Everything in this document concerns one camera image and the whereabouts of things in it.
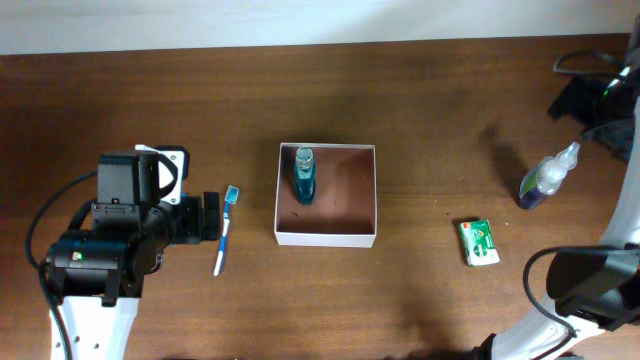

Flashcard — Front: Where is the green Dettol soap box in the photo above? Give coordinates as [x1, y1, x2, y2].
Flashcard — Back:
[459, 220, 500, 267]

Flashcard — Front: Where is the clear dark spray bottle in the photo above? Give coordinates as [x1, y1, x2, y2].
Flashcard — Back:
[518, 142, 580, 210]

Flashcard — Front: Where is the white cardboard box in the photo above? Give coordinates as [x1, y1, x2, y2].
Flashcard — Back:
[273, 142, 378, 248]

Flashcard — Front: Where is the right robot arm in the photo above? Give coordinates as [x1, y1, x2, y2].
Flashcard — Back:
[469, 29, 639, 360]

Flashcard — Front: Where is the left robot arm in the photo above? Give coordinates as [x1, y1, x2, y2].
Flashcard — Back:
[39, 192, 221, 359]

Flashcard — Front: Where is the blue white toothbrush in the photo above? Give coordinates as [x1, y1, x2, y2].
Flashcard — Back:
[213, 185, 239, 277]

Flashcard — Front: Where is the teal mouthwash bottle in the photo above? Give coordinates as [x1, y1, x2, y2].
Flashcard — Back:
[294, 147, 316, 205]

